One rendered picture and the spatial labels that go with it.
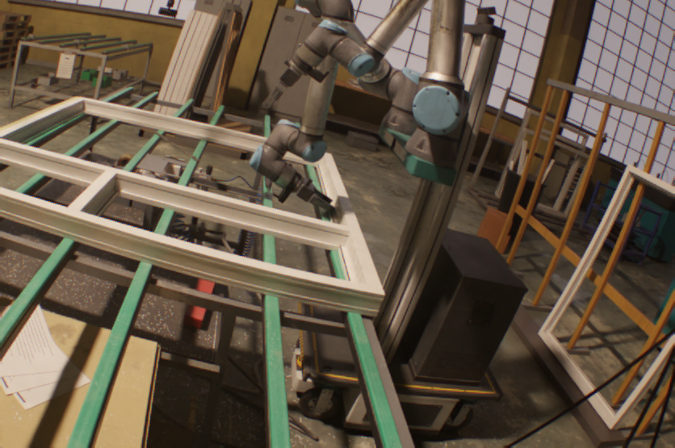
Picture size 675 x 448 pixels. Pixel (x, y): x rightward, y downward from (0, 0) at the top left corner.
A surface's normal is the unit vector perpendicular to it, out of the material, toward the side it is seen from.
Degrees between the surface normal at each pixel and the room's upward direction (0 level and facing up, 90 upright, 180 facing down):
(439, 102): 95
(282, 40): 90
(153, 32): 90
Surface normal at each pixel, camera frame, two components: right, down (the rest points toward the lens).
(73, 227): 0.07, 0.32
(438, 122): -0.35, 0.28
